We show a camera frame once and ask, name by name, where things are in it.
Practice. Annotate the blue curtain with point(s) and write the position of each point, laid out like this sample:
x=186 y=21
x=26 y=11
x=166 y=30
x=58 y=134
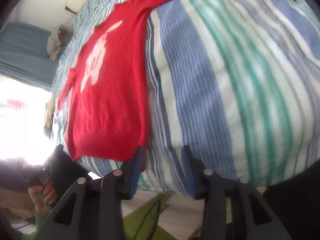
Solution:
x=27 y=52

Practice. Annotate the pile of clothes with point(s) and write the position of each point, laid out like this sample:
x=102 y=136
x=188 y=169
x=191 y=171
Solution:
x=58 y=41

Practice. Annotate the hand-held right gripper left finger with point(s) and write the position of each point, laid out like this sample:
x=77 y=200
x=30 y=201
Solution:
x=138 y=165

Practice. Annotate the striped bed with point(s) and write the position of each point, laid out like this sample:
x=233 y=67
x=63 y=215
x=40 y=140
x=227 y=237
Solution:
x=225 y=92

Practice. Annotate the person's left hand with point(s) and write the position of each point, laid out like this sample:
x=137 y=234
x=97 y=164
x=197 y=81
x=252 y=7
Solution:
x=48 y=192

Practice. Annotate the green floor mat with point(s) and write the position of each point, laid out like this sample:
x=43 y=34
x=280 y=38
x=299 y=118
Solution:
x=140 y=220

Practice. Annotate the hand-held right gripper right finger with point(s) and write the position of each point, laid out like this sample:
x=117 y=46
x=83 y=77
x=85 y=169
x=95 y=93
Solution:
x=187 y=170

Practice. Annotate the red knit sweater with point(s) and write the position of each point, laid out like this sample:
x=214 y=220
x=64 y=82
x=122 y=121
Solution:
x=110 y=92

